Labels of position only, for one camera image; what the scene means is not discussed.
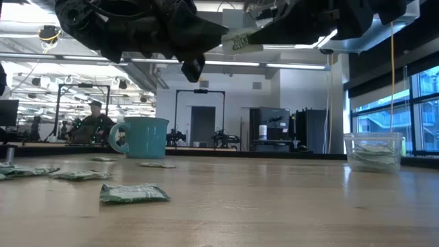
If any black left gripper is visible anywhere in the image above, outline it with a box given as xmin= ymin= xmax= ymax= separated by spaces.
xmin=118 ymin=0 xmax=229 ymax=62

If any thick yellow hanging cable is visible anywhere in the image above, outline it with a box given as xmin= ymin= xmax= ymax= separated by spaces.
xmin=389 ymin=21 xmax=395 ymax=134

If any distant wooden table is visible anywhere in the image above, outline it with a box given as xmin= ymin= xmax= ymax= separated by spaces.
xmin=164 ymin=146 xmax=238 ymax=152
xmin=13 ymin=141 xmax=116 ymax=149

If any teal ceramic mug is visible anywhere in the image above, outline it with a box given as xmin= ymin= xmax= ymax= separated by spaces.
xmin=108 ymin=116 xmax=170 ymax=159

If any grey door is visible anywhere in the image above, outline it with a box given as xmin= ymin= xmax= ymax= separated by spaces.
xmin=189 ymin=106 xmax=217 ymax=148

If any long ceiling light bar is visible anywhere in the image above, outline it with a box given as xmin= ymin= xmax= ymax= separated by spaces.
xmin=0 ymin=51 xmax=332 ymax=72

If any black monitor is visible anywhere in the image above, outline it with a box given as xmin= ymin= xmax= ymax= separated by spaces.
xmin=0 ymin=99 xmax=20 ymax=127

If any black cabinet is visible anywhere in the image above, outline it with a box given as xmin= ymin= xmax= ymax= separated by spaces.
xmin=295 ymin=108 xmax=329 ymax=154
xmin=249 ymin=106 xmax=292 ymax=152

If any black reel with yellow cable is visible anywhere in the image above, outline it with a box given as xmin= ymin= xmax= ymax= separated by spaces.
xmin=37 ymin=24 xmax=63 ymax=45

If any silver post with black cap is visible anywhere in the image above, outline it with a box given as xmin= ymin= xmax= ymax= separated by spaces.
xmin=4 ymin=143 xmax=18 ymax=165

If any grey ceiling box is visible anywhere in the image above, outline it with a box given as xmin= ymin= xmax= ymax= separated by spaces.
xmin=222 ymin=8 xmax=246 ymax=30

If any person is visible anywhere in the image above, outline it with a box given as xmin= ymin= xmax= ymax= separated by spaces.
xmin=67 ymin=99 xmax=117 ymax=145

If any black window frame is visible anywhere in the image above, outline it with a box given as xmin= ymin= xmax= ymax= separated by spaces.
xmin=348 ymin=63 xmax=439 ymax=157

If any clear plastic container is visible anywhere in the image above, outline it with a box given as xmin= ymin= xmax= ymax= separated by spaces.
xmin=343 ymin=132 xmax=404 ymax=174

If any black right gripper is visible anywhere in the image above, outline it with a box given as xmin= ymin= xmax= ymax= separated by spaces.
xmin=247 ymin=0 xmax=378 ymax=45

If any black gantry frame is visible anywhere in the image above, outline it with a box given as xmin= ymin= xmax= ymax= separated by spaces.
xmin=54 ymin=83 xmax=111 ymax=142
xmin=174 ymin=89 xmax=226 ymax=147

